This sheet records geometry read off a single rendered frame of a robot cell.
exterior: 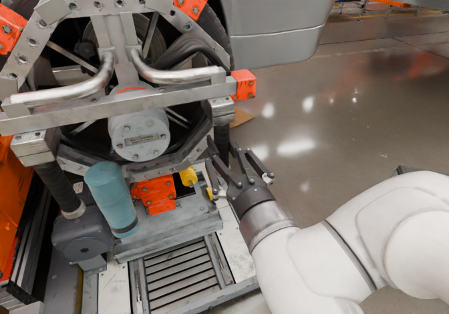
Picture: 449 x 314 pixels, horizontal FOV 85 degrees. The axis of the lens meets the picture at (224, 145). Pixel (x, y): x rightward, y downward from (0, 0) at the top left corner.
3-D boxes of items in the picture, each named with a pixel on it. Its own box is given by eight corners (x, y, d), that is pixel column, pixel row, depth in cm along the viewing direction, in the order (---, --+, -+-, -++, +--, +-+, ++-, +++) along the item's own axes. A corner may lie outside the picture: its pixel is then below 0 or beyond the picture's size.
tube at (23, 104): (119, 63, 58) (105, 13, 51) (123, 100, 44) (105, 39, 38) (33, 73, 53) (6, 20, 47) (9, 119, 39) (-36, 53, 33)
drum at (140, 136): (162, 114, 77) (154, 71, 68) (177, 157, 62) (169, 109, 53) (115, 123, 74) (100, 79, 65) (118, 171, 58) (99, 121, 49)
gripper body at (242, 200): (237, 234, 44) (220, 196, 51) (278, 220, 47) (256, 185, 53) (238, 208, 39) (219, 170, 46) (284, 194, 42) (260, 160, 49)
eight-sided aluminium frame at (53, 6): (222, 149, 96) (222, -18, 61) (229, 160, 91) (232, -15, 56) (67, 186, 81) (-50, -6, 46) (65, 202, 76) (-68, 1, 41)
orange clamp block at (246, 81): (220, 92, 81) (245, 88, 84) (229, 103, 76) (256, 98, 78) (220, 72, 77) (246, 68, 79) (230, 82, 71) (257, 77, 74)
